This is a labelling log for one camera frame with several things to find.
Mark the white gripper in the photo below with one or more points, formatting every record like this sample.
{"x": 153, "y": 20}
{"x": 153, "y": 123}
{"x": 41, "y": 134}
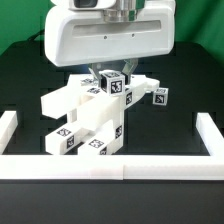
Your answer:
{"x": 92, "y": 31}

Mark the white chair back frame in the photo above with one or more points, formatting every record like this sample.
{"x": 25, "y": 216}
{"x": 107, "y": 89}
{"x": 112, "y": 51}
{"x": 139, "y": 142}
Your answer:
{"x": 83, "y": 101}

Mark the white U-shaped fence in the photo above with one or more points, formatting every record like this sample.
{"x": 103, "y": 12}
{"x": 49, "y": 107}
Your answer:
{"x": 125, "y": 167}

